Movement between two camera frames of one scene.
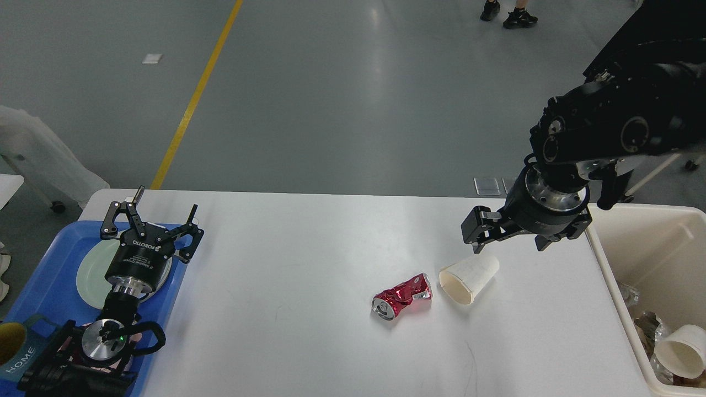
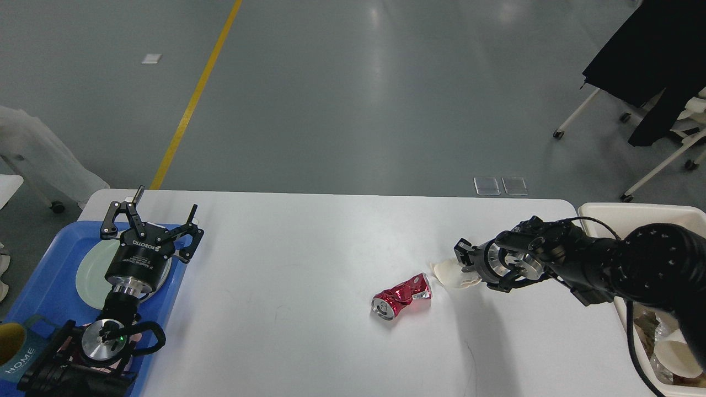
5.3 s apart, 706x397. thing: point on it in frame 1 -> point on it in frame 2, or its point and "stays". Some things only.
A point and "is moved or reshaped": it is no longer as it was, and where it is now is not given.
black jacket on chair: (662, 39) stays
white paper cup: (463, 280) is moved or reshaped
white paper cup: (682, 352) stays
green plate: (94, 267) stays
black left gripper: (140, 266) stays
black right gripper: (531, 208) -> (490, 262)
